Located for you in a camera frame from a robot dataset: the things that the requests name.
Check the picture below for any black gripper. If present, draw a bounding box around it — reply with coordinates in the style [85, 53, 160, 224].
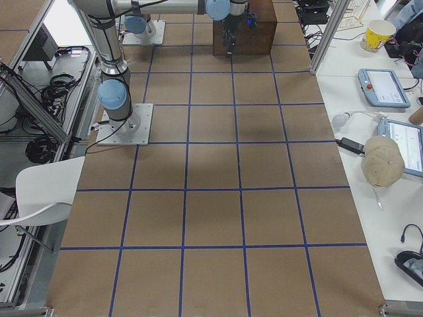
[222, 15, 245, 57]

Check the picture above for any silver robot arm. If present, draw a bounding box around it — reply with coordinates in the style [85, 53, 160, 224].
[71, 0, 249, 85]
[124, 15, 157, 37]

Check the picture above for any dark wooden drawer cabinet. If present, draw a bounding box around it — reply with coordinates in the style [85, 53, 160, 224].
[213, 1, 277, 56]

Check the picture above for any white light bulb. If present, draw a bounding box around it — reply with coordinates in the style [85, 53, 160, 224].
[331, 112, 352, 129]

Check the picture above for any yellow popcorn paper cup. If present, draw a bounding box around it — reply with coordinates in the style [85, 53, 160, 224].
[360, 20, 397, 52]

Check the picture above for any far blue teach pendant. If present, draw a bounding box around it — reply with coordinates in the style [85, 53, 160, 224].
[358, 69, 411, 108]

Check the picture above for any blue teach pendant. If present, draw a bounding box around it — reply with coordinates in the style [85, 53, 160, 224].
[377, 118, 422, 177]
[358, 69, 411, 108]

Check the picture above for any black power adapter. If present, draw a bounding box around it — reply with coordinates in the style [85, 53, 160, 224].
[336, 137, 365, 155]

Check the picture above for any beige baseball cap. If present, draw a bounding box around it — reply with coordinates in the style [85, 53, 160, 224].
[362, 135, 405, 188]

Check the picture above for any cardboard tube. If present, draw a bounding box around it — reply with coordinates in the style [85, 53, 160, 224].
[408, 106, 423, 125]

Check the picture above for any near blue teach pendant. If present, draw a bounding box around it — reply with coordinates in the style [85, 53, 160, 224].
[377, 118, 422, 177]

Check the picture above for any white plastic chair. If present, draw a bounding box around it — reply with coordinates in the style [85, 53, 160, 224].
[0, 156, 86, 254]

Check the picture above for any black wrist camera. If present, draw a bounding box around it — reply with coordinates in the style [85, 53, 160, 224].
[245, 10, 257, 30]

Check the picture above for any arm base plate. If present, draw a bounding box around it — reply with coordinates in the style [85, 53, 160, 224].
[122, 20, 166, 46]
[96, 103, 153, 146]

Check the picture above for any aluminium frame post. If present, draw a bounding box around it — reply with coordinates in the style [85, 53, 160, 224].
[309, 0, 350, 75]

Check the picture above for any gold wire rack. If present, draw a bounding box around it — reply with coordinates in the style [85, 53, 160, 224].
[338, 0, 370, 31]

